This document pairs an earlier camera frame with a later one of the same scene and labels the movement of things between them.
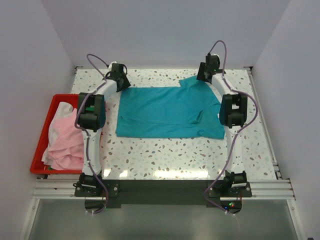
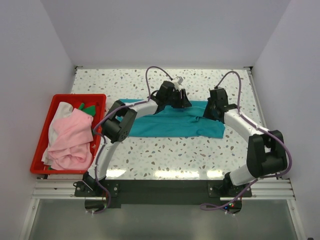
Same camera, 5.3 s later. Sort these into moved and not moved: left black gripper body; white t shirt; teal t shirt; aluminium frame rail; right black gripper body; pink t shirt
Moved: teal t shirt; right black gripper body; left black gripper body
Not moved: aluminium frame rail; pink t shirt; white t shirt
